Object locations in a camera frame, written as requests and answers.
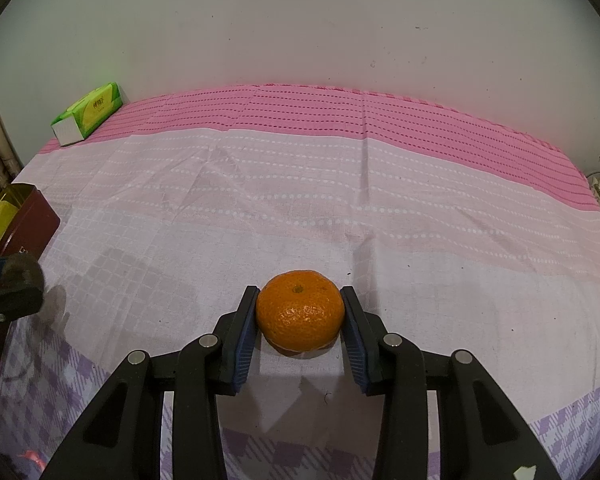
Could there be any green pear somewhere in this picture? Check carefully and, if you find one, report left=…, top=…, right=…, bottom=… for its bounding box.
left=0, top=200, right=22, bottom=251

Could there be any green tissue box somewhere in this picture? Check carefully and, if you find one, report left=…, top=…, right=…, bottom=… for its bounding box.
left=50, top=81, right=126, bottom=147

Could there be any pink and purple checked tablecloth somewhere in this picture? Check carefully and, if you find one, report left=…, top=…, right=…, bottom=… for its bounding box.
left=0, top=82, right=600, bottom=480

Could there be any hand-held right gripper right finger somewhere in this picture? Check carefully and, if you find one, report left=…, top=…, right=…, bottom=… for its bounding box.
left=340, top=286, right=563, bottom=480

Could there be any deep orange tangerine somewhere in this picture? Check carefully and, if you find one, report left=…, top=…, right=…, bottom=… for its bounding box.
left=256, top=269, right=346, bottom=358

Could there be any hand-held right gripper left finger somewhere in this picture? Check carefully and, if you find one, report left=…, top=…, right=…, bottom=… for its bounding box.
left=40, top=285, right=260, bottom=480

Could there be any dark red tin box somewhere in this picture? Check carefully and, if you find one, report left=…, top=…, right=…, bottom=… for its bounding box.
left=0, top=183, right=62, bottom=261

